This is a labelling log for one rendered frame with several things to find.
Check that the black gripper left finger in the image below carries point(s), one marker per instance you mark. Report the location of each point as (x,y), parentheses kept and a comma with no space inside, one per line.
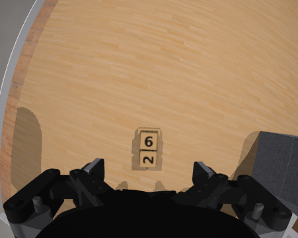
(35,205)

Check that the tan wooden number cube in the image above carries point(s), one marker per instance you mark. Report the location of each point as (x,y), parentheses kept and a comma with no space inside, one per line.
(148,140)
(148,158)

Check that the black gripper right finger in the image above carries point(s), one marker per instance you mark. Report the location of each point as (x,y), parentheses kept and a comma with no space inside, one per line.
(251,202)

